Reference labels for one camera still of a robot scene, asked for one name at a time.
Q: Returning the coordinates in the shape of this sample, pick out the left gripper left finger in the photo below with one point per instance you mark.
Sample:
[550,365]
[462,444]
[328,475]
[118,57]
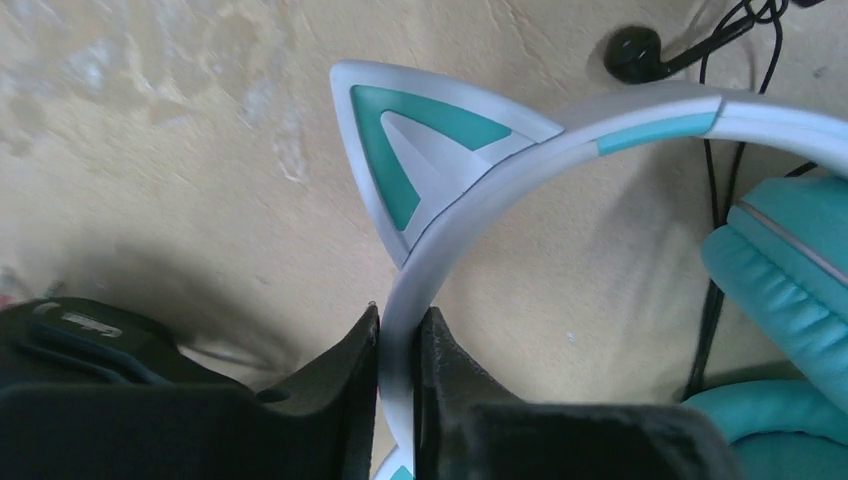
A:
[318,423]

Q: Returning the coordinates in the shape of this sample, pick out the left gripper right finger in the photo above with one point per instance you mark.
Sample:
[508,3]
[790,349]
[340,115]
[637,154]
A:
[469,426]

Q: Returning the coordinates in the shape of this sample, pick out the black headphones with cable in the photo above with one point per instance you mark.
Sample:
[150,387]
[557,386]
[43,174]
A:
[71,340]

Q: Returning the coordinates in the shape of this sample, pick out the teal cat ear headphones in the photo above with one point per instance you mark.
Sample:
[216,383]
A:
[437,161]

